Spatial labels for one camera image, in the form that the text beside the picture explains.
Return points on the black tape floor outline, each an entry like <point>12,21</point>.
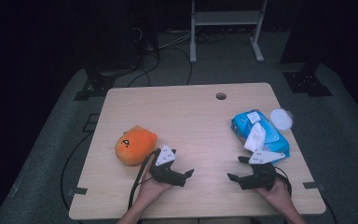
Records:
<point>90,127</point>

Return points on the orange plush toy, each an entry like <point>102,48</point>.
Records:
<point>136,146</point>

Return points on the person's right hand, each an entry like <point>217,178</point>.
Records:
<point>278,196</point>

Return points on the white round plastic lid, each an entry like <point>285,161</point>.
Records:
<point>281,119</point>

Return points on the black stand base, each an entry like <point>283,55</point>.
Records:
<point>98,86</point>
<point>306,83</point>

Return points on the white wet wipe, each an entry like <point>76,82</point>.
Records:
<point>255,137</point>

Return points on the white metal stand frame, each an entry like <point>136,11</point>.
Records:
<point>227,18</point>

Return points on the black tape strip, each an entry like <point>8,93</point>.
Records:
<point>77,191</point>
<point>313,185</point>

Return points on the blue wet wipe pack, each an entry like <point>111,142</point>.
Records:
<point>275,138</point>

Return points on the dark equipment rack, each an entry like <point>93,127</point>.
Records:
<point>118,37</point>

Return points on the person's left hand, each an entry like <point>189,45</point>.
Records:
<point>149,189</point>

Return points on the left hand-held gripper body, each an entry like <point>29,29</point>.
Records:
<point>164,174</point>

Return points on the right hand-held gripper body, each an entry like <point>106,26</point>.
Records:
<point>261,179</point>

